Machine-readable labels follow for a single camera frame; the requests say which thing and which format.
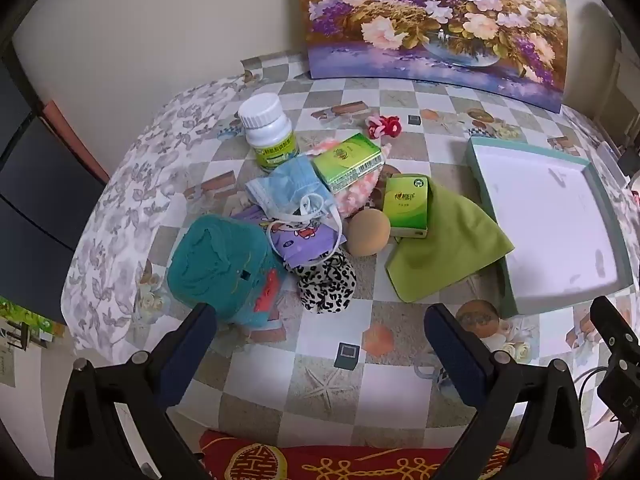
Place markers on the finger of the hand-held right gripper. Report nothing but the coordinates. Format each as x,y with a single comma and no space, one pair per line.
612,322

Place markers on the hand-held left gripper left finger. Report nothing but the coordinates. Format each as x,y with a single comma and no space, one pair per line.
192,342

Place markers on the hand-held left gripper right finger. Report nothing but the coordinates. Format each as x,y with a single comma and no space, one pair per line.
450,350

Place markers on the teal towel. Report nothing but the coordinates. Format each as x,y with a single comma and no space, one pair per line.
215,265

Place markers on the teal shallow box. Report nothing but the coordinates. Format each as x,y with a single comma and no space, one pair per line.
545,220

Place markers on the leopard print cloth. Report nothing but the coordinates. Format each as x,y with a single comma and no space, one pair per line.
325,285

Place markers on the beige sponge ball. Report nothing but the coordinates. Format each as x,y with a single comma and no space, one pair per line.
368,232

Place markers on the purple cartoon packet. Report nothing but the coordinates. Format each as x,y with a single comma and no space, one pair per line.
300,245

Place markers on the blue face mask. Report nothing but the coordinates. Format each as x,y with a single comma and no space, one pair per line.
287,185

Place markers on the green tissue pack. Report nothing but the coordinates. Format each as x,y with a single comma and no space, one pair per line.
347,160
407,205

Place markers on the green cloth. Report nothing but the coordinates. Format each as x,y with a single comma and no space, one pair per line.
450,245

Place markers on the green printed paper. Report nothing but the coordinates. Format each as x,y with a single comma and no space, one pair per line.
20,312

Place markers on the checkered printed tablecloth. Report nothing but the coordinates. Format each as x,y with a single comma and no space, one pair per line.
150,170

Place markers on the dark cabinet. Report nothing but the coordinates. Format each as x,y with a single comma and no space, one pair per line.
35,200

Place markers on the white pill bottle green label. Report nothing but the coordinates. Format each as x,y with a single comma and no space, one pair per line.
267,130

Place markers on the red pink hair scrunchie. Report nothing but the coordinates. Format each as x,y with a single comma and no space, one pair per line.
387,125

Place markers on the orange panel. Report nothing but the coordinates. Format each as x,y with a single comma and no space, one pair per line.
57,117

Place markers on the flower painting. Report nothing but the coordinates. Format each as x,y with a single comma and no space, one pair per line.
425,20

